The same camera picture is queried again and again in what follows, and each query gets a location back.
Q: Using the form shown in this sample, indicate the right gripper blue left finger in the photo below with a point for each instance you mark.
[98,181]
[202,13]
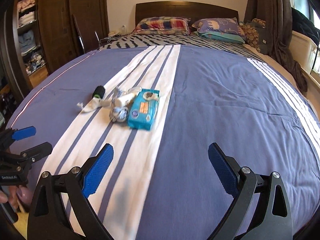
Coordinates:
[48,217]

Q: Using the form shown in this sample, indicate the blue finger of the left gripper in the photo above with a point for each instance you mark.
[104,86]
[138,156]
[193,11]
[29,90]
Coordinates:
[37,153]
[20,134]

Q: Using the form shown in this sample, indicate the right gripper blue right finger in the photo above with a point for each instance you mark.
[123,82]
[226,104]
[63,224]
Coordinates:
[272,217]

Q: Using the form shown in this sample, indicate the white tissue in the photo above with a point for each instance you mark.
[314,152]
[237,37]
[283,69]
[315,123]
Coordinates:
[94,104]

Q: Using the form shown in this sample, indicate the small white tube bottle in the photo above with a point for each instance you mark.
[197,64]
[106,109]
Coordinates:
[124,100]

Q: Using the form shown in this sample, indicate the blue wet wipes pack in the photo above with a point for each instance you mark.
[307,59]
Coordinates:
[144,110]

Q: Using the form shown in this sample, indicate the person left hand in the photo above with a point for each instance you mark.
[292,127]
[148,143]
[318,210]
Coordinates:
[10,196]

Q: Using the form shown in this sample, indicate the dark wooden wardrobe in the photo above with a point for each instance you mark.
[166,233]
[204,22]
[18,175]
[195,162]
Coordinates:
[63,30]

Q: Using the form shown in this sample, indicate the blue white striped bedspread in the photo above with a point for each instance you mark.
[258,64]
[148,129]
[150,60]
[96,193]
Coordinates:
[161,184]

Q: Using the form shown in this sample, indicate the black zebra pattern sheet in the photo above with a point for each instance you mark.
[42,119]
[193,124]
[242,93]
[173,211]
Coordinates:
[135,41]

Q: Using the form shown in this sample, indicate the white storage box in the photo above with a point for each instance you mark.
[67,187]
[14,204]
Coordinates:
[303,50]

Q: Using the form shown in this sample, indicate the plaid multicolour pillow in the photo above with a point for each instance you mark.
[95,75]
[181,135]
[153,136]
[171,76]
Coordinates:
[162,26]

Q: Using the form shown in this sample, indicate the brown floral cushion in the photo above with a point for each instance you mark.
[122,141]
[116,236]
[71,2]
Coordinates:
[256,34]

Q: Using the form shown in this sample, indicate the teal pillow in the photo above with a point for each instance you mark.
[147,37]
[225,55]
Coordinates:
[224,37]

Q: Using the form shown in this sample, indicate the purple elephant pillow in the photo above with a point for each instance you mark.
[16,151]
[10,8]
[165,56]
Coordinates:
[222,25]

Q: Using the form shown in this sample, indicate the dark wooden headboard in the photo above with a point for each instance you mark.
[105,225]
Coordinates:
[193,10]

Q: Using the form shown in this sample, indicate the brown curtain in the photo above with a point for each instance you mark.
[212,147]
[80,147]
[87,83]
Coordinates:
[278,17]

